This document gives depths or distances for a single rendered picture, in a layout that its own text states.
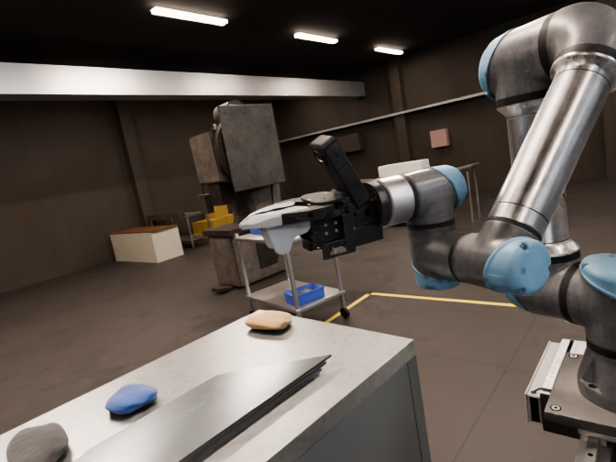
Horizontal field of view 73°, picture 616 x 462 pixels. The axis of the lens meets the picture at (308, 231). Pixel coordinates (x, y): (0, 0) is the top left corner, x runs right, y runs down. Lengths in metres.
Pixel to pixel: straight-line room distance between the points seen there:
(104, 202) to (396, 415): 10.66
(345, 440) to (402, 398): 0.21
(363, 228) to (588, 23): 0.43
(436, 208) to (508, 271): 0.16
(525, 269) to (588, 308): 0.27
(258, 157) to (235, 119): 0.57
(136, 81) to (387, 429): 7.46
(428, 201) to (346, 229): 0.14
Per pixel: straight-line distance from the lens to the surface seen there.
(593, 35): 0.75
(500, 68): 0.85
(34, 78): 7.38
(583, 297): 0.83
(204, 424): 0.88
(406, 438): 1.13
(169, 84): 8.33
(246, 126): 5.57
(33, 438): 1.07
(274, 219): 0.54
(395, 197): 0.61
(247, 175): 5.47
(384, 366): 0.99
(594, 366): 0.88
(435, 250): 0.66
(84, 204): 11.21
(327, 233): 0.57
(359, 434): 0.97
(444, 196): 0.67
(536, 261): 0.59
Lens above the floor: 1.52
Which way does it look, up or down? 9 degrees down
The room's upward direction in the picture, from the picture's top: 10 degrees counter-clockwise
